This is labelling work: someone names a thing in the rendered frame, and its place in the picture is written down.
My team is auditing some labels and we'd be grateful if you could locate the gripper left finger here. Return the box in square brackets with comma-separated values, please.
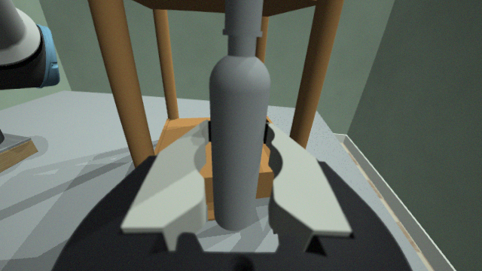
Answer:
[51, 120, 211, 271]

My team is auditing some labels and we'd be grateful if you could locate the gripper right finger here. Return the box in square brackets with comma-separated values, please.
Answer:
[264, 122, 413, 271]

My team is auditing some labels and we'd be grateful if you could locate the small wooden shelving unit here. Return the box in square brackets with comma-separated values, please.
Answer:
[88, 0, 344, 221]

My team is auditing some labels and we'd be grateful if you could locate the grey bottle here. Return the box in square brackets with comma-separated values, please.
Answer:
[209, 0, 270, 231]

